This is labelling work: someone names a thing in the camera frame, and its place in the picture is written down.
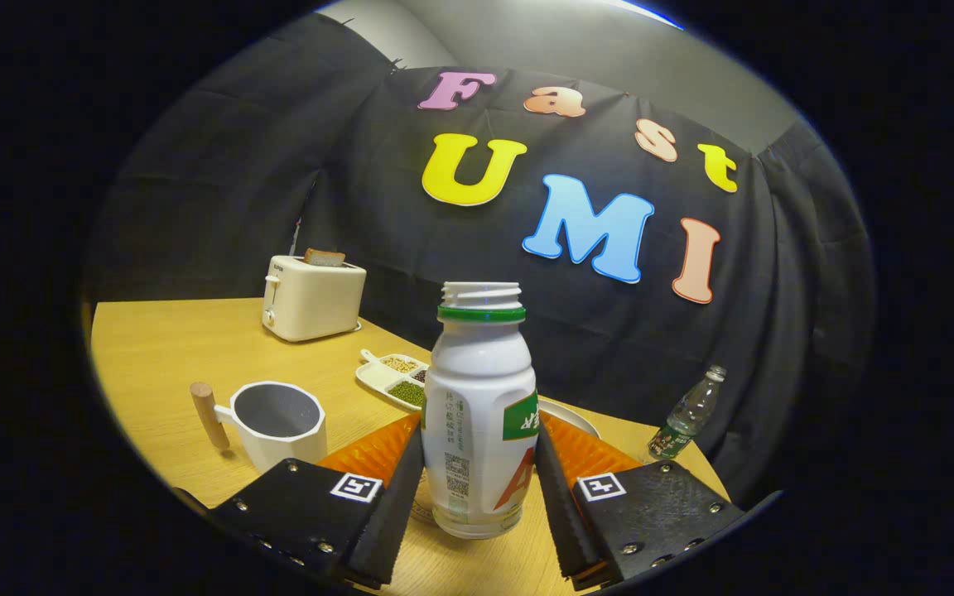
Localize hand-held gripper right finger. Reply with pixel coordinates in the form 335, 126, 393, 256
533, 414, 747, 590

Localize white divided dish with beans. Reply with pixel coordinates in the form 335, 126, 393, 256
355, 348, 430, 412

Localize wooden table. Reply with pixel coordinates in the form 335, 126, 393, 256
89, 298, 730, 596

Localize white juice bottle green label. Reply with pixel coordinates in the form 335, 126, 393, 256
422, 281, 540, 541

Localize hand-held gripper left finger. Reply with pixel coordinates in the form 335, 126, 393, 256
208, 414, 426, 590

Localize black backdrop cloth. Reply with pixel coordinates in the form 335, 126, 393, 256
84, 12, 875, 506

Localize clear plastic water bottle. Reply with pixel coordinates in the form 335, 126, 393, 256
648, 365, 727, 461

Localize cream toaster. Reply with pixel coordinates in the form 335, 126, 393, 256
261, 255, 368, 344

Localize white cup with wooden handle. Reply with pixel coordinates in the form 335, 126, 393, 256
190, 381, 329, 474

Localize white round plate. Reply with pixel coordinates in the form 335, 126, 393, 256
537, 399, 602, 440

